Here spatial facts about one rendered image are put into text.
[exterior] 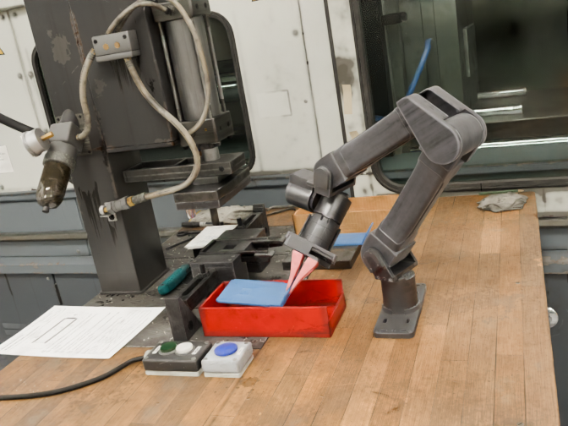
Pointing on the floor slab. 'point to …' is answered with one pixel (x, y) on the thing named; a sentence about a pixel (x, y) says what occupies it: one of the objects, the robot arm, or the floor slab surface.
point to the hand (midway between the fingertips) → (290, 288)
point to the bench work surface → (353, 349)
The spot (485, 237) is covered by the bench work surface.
